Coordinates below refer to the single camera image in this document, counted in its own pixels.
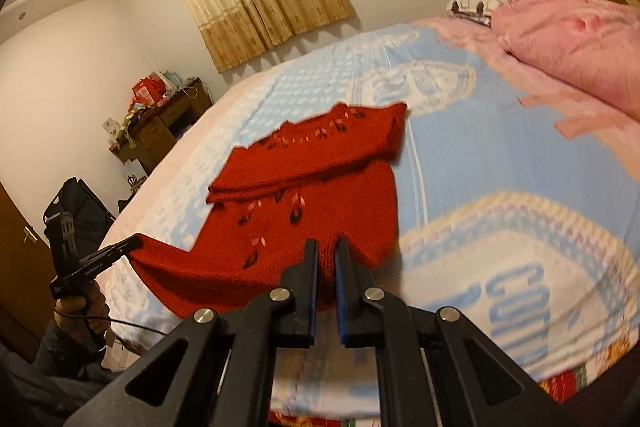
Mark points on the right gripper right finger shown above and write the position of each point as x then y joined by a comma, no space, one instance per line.
355,318

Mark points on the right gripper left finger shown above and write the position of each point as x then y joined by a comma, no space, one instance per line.
299,322

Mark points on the red knitted sweater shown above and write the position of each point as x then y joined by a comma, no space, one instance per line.
326,178

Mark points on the dark left sleeve forearm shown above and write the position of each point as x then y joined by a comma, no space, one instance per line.
63,378

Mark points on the person's left hand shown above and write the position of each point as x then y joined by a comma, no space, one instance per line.
84,317

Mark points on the brown wooden door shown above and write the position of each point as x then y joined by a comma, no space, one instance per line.
26,270

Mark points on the dark wooden desk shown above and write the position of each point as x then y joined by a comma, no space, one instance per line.
153,132

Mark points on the red bag on desk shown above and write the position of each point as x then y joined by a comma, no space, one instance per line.
148,91

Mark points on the pink blue patterned bedspread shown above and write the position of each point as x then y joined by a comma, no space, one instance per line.
518,195

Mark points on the black white patterned pillow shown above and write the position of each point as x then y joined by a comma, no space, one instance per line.
477,11

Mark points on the pink pillow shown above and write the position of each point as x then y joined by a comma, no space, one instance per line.
593,45

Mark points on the black bag by wall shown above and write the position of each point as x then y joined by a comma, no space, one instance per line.
75,224

